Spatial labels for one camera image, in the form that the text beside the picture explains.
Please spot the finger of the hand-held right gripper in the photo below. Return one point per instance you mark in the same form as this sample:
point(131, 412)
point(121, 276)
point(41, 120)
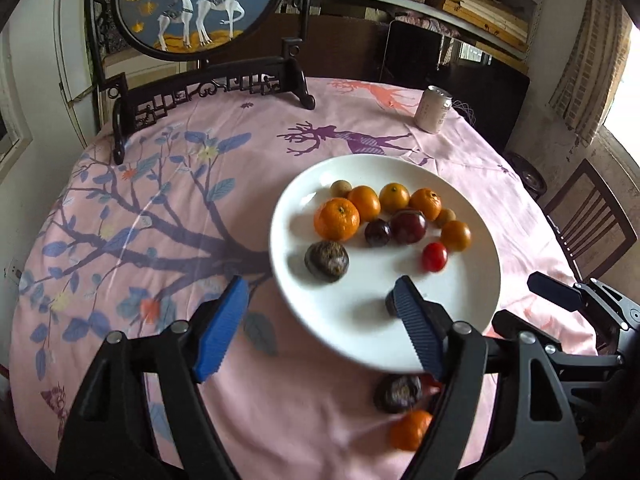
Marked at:
point(555, 290)
point(505, 322)

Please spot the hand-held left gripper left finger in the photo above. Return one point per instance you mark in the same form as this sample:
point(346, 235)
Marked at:
point(220, 332)

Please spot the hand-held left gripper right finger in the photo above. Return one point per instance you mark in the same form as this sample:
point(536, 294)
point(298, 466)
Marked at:
point(420, 332)

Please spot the dark purple passion fruit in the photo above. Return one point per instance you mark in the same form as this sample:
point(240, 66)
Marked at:
point(390, 306)
point(326, 258)
point(398, 392)

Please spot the red cherry tomato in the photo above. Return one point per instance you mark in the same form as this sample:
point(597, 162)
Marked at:
point(434, 256)
point(430, 384)

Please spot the white round plate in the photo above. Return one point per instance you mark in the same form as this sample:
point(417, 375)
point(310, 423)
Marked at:
point(360, 285)

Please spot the yellow kumquat with stem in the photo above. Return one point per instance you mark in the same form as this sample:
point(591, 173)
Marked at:
point(455, 235)

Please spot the small orange mandarin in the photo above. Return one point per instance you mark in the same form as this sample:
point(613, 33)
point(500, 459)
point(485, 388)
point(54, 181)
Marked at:
point(407, 432)
point(426, 203)

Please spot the dark red plum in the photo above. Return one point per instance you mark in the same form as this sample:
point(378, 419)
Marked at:
point(408, 226)

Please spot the dark shiny cherry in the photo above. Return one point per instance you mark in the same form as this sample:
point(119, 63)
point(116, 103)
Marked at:
point(377, 233)

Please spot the tan longan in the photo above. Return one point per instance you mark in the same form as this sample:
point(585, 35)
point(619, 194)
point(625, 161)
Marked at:
point(339, 188)
point(444, 217)

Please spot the yellow-orange kumquat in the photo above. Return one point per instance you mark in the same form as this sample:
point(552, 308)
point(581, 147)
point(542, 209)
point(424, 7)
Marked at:
point(394, 196)

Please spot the large orange mandarin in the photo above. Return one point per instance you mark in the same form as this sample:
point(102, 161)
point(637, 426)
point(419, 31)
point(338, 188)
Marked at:
point(337, 218)

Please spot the smooth orange kumquat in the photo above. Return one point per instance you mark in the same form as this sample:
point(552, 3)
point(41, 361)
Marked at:
point(364, 202)

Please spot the dark wooden chair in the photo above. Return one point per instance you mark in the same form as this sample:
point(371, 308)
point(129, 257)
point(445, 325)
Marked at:
point(590, 220)

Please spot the pink printed tablecloth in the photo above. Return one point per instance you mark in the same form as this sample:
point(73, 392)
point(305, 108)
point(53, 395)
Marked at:
point(165, 240)

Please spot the round black stool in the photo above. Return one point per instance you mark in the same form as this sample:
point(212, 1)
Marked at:
point(527, 175)

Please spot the bright window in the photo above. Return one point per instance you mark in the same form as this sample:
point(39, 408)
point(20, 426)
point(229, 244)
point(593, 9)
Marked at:
point(625, 95)

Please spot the black glossy cabinet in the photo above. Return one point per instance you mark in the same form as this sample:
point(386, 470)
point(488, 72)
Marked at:
point(480, 90)

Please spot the white drink can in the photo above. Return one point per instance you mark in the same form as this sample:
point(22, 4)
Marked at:
point(434, 110)

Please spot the beige checked curtain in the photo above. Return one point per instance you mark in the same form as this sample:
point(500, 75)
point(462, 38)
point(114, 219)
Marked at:
point(590, 60)

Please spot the white framed window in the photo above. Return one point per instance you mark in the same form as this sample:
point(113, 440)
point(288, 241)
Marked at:
point(12, 120)

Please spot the white door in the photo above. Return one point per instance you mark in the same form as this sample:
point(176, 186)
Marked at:
point(75, 50)

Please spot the round deer embroidery table screen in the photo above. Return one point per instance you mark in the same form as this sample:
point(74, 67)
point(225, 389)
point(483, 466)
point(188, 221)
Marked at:
point(200, 0)

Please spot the white wall socket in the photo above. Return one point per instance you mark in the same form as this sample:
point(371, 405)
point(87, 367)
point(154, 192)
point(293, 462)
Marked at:
point(13, 272)

